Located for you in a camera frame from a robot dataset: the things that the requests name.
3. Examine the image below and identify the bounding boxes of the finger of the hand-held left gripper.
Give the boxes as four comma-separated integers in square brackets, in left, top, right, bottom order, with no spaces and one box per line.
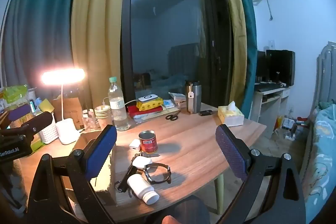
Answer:
[0,103,32,128]
[18,111,53,146]

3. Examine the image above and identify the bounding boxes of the white charger plug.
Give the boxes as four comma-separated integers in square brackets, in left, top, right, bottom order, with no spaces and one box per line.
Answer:
[129,139,142,151]

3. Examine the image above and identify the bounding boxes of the clear plastic water bottle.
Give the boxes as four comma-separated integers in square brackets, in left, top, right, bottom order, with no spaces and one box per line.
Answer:
[108,76,130,131]

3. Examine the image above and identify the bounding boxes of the green flat box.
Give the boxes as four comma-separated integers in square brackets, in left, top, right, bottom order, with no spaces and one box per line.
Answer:
[30,132,46,150]

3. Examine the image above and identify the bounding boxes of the black framed glass door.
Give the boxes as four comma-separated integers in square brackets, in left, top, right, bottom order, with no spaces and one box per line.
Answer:
[119,0,234,107]

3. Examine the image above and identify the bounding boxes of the white plastic basket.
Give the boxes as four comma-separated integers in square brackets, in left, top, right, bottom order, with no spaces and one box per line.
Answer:
[38,112,58,144]

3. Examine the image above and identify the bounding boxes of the flower print glass jar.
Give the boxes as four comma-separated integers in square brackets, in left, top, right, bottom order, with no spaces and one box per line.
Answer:
[83,109,101,131]

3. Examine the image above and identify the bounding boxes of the white plastic packets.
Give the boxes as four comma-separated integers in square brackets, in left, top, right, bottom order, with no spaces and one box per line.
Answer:
[168,92,187,109]

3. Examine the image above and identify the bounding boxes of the red metal can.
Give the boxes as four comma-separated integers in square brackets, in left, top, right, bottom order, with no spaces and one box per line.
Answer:
[138,130,159,153]

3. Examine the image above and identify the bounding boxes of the white desk lamp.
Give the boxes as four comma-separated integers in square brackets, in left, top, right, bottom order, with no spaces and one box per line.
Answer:
[41,68,86,145]

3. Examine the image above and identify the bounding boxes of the teal curtain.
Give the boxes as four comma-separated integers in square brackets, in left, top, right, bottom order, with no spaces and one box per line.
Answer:
[0,0,88,93]
[226,0,259,119]

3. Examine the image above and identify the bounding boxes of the white power bank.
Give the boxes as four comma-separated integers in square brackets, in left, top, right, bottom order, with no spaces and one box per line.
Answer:
[138,94,159,102]

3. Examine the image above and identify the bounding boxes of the person's left forearm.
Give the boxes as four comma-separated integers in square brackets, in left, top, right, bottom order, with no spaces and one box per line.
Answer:
[0,158,29,216]

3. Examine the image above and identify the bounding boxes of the white earbuds case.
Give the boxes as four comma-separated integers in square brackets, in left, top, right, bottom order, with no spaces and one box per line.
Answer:
[132,156,153,170]

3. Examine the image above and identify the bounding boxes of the black computer monitor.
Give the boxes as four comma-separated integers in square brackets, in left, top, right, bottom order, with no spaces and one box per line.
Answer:
[266,49,296,86]

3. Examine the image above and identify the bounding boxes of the white charging cable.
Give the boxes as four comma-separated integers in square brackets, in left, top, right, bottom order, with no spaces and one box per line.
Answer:
[102,97,138,109]

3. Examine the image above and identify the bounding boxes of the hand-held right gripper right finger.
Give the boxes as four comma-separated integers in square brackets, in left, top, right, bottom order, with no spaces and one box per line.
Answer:
[215,124,306,224]

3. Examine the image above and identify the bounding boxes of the black computer tower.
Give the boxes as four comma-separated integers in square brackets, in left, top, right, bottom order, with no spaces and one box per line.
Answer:
[256,51,267,83]

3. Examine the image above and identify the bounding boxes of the grey padded headboard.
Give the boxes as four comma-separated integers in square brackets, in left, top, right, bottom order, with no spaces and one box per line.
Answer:
[299,40,336,161]

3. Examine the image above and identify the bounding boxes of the stack of brown paper cups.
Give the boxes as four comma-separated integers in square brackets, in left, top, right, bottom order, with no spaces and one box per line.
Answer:
[94,105,114,130]

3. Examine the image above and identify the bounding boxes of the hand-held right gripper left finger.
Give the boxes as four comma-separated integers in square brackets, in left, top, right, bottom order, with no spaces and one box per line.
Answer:
[26,124,118,224]

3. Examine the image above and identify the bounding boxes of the brown cardboard lamp packaging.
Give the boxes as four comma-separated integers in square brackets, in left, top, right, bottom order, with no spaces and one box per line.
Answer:
[51,97,85,130]

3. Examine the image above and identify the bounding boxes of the green plastic bag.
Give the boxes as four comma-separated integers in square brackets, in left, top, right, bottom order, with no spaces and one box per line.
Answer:
[3,84,28,104]

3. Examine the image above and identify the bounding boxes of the yellow curtain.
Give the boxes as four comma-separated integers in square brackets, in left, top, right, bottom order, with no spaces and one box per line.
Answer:
[70,0,134,110]
[214,0,248,112]

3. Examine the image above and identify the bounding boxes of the person's leg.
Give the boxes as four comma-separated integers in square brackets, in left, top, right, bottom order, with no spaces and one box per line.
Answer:
[147,195,210,224]

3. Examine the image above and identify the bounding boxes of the black scissors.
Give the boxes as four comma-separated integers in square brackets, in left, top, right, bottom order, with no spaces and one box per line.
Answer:
[165,111,181,121]

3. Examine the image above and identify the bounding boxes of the yellow tissue box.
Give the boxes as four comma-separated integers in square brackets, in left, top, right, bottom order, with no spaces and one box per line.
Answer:
[217,101,245,127]

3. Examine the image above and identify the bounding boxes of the yellow-green sponge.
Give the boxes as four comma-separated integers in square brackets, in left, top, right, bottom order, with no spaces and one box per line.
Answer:
[39,99,55,113]

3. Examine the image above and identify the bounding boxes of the steel travel tumbler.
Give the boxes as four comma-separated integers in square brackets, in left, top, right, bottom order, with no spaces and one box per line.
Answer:
[184,80,202,114]

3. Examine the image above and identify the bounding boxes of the dark leather strap wristwatch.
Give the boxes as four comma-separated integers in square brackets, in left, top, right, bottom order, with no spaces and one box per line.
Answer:
[142,162,172,185]

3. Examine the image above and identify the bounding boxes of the blue printed blanket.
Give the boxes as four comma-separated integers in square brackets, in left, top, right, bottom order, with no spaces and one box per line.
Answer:
[306,101,336,224]

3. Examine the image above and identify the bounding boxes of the white computer desk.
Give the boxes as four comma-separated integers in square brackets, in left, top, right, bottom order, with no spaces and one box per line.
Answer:
[251,84,292,139]

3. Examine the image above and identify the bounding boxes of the cardboard box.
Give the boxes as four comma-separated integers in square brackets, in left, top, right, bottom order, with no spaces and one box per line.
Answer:
[62,130,118,206]

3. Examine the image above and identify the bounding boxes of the white pill bottle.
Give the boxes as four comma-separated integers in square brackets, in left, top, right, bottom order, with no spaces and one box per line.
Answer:
[127,174,160,205]

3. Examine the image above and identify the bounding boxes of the red book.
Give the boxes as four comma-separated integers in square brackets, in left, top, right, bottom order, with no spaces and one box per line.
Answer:
[128,105,163,118]

